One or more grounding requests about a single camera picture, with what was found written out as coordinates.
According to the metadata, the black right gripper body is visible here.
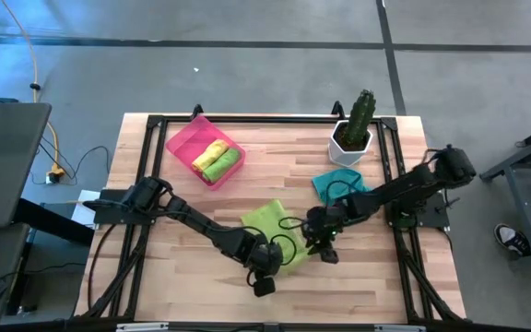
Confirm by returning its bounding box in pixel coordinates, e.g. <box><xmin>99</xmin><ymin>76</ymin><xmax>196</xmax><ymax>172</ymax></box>
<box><xmin>301</xmin><ymin>206</ymin><xmax>346</xmax><ymax>265</ymax></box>

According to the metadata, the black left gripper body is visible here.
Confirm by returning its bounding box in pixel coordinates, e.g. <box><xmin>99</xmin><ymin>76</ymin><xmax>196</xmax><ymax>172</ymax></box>
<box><xmin>245</xmin><ymin>242</ymin><xmax>286</xmax><ymax>298</ymax></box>

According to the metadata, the green microfiber towel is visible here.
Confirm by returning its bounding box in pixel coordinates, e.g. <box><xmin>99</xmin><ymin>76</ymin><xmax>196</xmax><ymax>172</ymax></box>
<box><xmin>240</xmin><ymin>198</ymin><xmax>313</xmax><ymax>278</ymax></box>
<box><xmin>202</xmin><ymin>148</ymin><xmax>242</xmax><ymax>184</ymax></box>

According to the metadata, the teal microfiber towel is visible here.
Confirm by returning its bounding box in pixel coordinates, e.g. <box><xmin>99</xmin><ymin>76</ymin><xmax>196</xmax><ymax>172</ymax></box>
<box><xmin>311</xmin><ymin>168</ymin><xmax>372</xmax><ymax>208</ymax></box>

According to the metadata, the yellow microfiber towel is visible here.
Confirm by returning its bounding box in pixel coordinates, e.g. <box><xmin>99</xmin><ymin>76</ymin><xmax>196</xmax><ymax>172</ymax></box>
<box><xmin>191</xmin><ymin>138</ymin><xmax>230</xmax><ymax>173</ymax></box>

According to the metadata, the pink plastic basket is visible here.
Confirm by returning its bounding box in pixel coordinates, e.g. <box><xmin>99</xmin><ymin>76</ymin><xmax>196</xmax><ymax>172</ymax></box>
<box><xmin>165</xmin><ymin>114</ymin><xmax>247</xmax><ymax>191</ymax></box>

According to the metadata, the white plant pot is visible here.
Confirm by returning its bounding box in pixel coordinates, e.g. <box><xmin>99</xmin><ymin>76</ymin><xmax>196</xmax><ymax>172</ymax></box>
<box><xmin>327</xmin><ymin>119</ymin><xmax>373</xmax><ymax>170</ymax></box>

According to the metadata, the dark green cactus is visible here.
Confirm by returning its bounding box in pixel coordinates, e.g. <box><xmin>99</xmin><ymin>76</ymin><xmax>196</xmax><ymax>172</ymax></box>
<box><xmin>341</xmin><ymin>89</ymin><xmax>377</xmax><ymax>147</ymax></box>

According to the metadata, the white paper sheet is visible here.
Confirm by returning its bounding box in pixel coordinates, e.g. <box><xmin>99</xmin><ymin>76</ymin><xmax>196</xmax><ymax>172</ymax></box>
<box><xmin>70</xmin><ymin>188</ymin><xmax>101</xmax><ymax>228</ymax></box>

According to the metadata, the person's foot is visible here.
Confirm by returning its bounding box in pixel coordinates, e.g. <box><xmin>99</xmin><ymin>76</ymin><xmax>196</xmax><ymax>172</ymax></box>
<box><xmin>493</xmin><ymin>223</ymin><xmax>531</xmax><ymax>258</ymax></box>

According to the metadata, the grey metal stand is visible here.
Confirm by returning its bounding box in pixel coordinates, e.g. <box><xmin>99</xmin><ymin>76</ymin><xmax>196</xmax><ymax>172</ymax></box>
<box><xmin>479</xmin><ymin>117</ymin><xmax>531</xmax><ymax>271</ymax></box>

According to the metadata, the yellow power plug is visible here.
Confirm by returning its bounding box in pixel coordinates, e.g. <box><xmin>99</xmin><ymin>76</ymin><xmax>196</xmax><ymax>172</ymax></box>
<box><xmin>46</xmin><ymin>166</ymin><xmax>67</xmax><ymax>184</ymax></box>

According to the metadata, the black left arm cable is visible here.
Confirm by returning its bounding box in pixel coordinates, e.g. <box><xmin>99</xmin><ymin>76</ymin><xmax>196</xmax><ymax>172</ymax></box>
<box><xmin>209</xmin><ymin>224</ymin><xmax>299</xmax><ymax>287</ymax></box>

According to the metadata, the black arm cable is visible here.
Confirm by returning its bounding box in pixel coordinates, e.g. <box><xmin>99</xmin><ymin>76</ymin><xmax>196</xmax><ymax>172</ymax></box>
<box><xmin>209</xmin><ymin>224</ymin><xmax>299</xmax><ymax>287</ymax></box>
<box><xmin>277</xmin><ymin>179</ymin><xmax>363</xmax><ymax>231</ymax></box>

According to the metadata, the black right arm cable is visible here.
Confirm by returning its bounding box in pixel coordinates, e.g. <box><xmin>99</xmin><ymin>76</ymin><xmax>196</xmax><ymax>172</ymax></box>
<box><xmin>277</xmin><ymin>179</ymin><xmax>363</xmax><ymax>231</ymax></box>

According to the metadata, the black metal table frame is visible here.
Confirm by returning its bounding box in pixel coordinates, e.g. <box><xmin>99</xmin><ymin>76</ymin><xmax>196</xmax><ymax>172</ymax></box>
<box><xmin>79</xmin><ymin>103</ymin><xmax>468</xmax><ymax>324</ymax></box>

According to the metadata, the thin black floor cable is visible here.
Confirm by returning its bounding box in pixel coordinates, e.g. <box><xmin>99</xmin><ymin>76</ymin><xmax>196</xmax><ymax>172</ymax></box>
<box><xmin>29</xmin><ymin>137</ymin><xmax>112</xmax><ymax>185</ymax></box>

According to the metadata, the yellow hanging cable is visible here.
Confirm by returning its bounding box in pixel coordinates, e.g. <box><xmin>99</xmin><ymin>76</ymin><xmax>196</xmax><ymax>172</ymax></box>
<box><xmin>0</xmin><ymin>0</ymin><xmax>62</xmax><ymax>179</ymax></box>

